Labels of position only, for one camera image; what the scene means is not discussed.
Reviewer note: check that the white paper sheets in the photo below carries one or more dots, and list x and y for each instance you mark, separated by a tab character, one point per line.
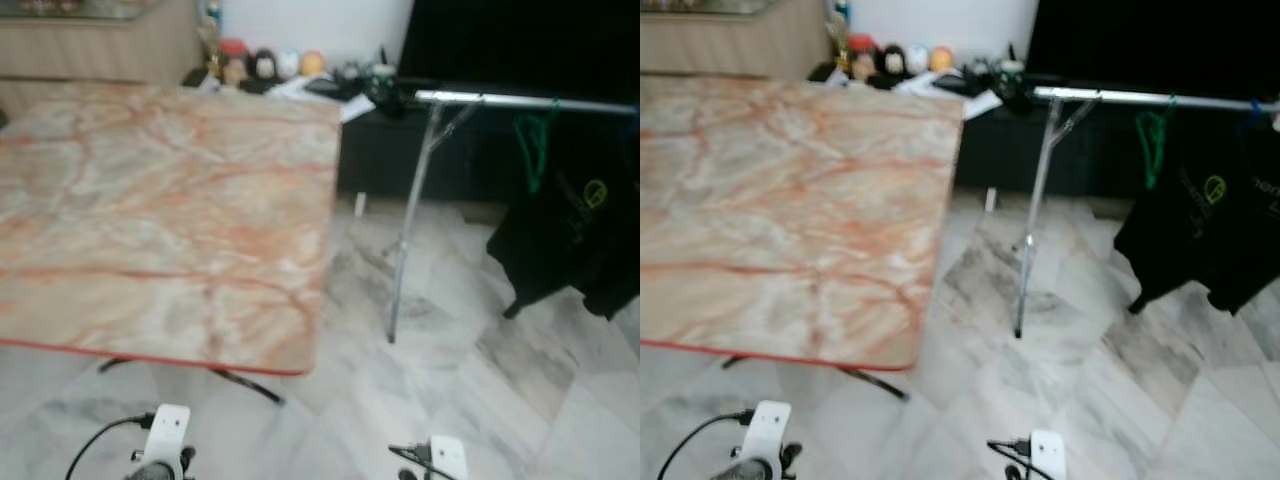
915	87
290	92

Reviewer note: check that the black logo t-shirt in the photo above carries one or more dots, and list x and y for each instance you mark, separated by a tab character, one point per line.
1190	240
1268	230
560	240

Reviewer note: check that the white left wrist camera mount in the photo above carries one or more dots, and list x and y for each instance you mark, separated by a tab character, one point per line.
768	430
167	430

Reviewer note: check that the light wooden sideboard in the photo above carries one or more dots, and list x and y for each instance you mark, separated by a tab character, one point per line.
730	40
90	45

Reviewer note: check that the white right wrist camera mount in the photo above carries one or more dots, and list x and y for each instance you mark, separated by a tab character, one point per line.
447	455
1047	452

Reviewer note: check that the silver metal clothes rack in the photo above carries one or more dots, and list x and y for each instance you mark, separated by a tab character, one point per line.
1100	96
480	98

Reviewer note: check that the blue plastic hanger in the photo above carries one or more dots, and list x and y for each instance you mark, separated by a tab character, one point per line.
1255	108

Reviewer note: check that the white round figurine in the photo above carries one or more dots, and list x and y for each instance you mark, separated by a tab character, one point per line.
917	58
288	63

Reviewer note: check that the black flat case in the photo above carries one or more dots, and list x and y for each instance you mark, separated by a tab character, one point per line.
947	82
325	87

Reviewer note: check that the gold trophy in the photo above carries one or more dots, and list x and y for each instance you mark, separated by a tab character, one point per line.
208	40
838	35

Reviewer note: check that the black head figurine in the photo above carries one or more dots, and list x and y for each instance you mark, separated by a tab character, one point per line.
264	63
893	60

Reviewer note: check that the marble pattern folding table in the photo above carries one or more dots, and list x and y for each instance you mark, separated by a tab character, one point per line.
800	210
170	200

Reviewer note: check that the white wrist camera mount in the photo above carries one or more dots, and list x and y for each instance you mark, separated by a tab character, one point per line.
447	455
1047	452
167	430
768	430

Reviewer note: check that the black flat television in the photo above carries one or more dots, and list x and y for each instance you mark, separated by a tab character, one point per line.
520	40
1150	40

